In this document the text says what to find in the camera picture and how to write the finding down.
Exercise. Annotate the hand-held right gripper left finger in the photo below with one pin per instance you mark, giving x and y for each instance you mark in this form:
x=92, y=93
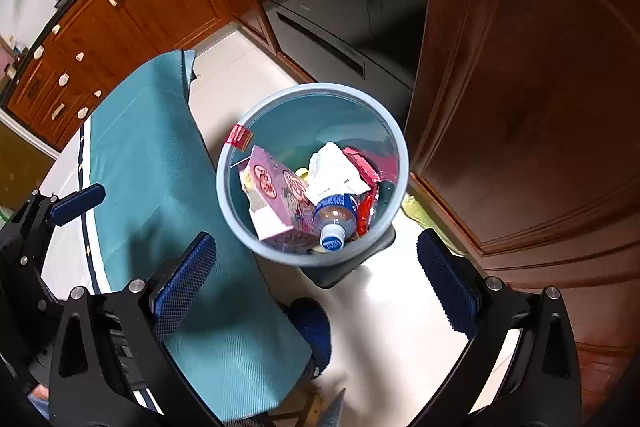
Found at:
x=185, y=282

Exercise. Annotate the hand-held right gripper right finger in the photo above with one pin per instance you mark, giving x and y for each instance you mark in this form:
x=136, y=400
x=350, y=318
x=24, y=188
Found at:
x=447, y=282

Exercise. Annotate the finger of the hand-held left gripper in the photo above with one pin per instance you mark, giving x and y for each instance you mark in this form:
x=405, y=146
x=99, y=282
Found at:
x=75, y=204
x=30, y=272

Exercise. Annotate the red plastic bag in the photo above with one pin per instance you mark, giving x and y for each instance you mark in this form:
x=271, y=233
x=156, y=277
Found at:
x=380, y=199

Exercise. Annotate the pink snack box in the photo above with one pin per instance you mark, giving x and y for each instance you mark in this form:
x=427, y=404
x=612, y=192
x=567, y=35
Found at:
x=280, y=207

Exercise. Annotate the clear plastic water bottle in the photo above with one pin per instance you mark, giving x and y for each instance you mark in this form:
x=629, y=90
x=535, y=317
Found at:
x=335, y=212

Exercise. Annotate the red foil snack packet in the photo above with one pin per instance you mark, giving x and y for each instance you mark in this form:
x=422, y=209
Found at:
x=365, y=169

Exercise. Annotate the white paper tissue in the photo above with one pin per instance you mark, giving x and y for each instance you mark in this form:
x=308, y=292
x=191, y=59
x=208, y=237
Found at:
x=330, y=172

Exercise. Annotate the blue trash bin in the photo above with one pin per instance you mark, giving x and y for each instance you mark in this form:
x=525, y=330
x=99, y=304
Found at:
x=310, y=117

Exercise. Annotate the pale yellow floor mat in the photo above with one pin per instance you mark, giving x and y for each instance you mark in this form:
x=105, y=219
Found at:
x=415, y=212

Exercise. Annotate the blue slipper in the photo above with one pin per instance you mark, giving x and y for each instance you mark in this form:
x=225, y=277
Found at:
x=312, y=327

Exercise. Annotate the small red wrapper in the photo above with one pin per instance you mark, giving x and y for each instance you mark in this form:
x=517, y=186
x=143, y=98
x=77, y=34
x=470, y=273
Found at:
x=239, y=138

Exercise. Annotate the brown wooden door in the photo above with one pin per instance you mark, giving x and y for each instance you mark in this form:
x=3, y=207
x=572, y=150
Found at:
x=525, y=82

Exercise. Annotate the black built-in dishwasher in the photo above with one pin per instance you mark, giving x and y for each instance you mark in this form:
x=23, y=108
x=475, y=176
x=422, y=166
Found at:
x=340, y=17

